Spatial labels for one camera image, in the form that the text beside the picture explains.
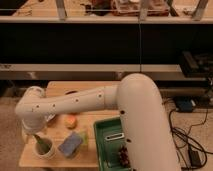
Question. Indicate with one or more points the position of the cream striped cup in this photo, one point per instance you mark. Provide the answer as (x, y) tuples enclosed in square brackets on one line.
[(39, 153)]

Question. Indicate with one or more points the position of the white dish brush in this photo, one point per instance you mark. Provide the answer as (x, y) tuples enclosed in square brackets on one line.
[(113, 137)]

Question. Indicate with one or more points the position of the dark brown bowl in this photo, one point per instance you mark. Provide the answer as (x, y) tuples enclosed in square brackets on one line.
[(71, 92)]

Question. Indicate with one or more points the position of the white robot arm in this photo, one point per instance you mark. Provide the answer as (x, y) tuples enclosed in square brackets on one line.
[(143, 117)]

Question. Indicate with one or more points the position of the blue yellow sponge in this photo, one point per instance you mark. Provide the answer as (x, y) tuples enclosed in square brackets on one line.
[(73, 143)]

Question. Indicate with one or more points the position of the green pepper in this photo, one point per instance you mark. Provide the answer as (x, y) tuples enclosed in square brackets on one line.
[(43, 145)]

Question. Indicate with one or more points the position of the blue box on floor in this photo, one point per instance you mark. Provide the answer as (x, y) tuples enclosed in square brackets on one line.
[(184, 104)]

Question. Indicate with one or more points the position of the black power adapter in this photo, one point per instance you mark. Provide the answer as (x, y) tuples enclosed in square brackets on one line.
[(194, 158)]

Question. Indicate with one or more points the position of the orange fruit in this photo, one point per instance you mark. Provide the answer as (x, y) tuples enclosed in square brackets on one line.
[(70, 121)]

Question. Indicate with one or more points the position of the brown pine cone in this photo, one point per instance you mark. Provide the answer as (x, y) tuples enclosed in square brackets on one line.
[(123, 156)]

